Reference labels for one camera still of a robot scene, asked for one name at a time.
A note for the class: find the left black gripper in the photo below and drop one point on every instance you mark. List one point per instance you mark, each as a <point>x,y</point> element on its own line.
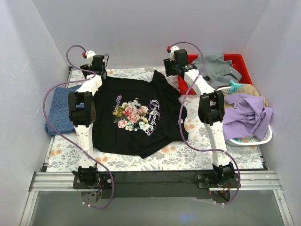
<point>85,68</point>

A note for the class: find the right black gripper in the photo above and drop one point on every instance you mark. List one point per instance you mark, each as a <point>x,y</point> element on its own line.
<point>167,67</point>

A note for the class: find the black floral print t-shirt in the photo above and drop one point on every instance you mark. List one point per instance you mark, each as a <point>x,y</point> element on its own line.
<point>136,117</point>

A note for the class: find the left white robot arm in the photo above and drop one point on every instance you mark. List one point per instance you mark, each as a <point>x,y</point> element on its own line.
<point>82,114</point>

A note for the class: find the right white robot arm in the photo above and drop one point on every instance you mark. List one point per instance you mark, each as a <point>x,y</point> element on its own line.
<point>210,112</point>

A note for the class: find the grey shirt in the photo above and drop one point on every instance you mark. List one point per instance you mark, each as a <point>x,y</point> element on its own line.
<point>219,72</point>

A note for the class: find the teal garment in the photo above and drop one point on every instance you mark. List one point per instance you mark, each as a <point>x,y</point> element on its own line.
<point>234,86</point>

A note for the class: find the red plastic bin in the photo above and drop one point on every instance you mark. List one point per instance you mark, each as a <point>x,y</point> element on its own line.
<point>239,65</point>

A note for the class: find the blue checkered folded shirt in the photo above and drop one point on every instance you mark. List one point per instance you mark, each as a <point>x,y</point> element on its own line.
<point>59,110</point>

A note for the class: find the beige garment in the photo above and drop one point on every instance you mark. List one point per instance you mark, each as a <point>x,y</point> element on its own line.
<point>248,89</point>

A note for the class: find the lilac purple shirt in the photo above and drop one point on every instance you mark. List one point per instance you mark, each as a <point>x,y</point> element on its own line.
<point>247,116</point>

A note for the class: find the floral patterned table mat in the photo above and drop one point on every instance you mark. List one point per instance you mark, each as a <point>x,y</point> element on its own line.
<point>63,156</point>

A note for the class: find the white plastic laundry basket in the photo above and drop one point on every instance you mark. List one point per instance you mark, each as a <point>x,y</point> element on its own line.
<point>253,140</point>

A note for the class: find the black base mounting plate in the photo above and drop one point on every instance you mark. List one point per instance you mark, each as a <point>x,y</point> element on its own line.
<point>153,184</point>

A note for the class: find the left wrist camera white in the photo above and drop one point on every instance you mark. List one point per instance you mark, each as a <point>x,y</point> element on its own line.
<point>89,55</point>

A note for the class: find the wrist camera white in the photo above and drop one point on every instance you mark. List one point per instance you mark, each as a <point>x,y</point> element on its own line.
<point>89,55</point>
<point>171,50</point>

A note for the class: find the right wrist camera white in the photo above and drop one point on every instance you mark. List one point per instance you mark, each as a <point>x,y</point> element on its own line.
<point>171,50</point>

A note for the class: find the aluminium frame rail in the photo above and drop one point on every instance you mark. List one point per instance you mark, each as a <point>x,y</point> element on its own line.
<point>258,200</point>

